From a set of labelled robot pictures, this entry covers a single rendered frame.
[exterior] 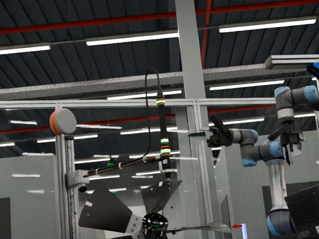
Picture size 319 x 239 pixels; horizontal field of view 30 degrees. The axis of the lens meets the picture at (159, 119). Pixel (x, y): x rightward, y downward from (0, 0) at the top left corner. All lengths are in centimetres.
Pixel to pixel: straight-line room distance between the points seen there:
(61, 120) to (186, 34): 457
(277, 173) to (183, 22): 470
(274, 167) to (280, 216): 28
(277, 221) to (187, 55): 462
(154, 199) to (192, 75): 472
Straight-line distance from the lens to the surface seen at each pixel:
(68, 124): 339
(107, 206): 282
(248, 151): 304
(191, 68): 757
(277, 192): 333
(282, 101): 282
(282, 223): 328
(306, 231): 229
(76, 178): 322
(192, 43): 770
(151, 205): 292
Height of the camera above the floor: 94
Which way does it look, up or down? 16 degrees up
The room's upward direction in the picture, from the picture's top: 6 degrees counter-clockwise
